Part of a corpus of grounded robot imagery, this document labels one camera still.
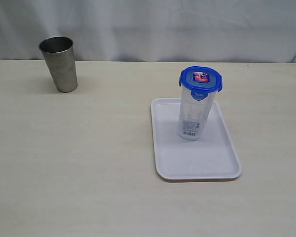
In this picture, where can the clear plastic container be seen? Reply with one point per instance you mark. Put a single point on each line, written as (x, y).
(194, 111)

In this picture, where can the blue container lid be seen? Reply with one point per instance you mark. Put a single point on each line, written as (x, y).
(201, 81)

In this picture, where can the stainless steel cup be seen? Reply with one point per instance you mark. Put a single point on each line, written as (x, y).
(58, 53)

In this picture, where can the white plastic tray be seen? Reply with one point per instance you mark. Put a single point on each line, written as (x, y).
(213, 157)

